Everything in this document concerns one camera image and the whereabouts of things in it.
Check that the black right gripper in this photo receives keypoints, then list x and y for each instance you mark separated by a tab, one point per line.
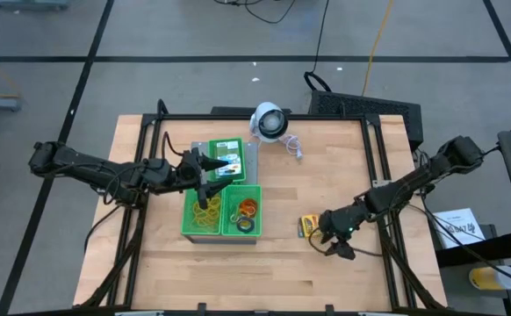
343	221

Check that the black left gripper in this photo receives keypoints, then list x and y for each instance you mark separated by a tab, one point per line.
189	173

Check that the yellow rubber bands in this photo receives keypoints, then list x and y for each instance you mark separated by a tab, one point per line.
207	215

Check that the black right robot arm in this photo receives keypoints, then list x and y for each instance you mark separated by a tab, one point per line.
413	184

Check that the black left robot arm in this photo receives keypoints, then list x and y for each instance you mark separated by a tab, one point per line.
97	169

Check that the green plastic slotted basket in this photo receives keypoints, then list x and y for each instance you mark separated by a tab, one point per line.
258	210
238	179
187	228

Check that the white paper sheet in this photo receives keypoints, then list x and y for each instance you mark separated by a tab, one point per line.
457	219

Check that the black perforated computer case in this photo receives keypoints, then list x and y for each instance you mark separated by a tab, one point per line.
369	105

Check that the yellow and white cup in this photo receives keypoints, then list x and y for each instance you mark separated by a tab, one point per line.
488	278

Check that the black aluminium rig frame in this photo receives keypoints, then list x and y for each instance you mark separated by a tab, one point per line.
326	117

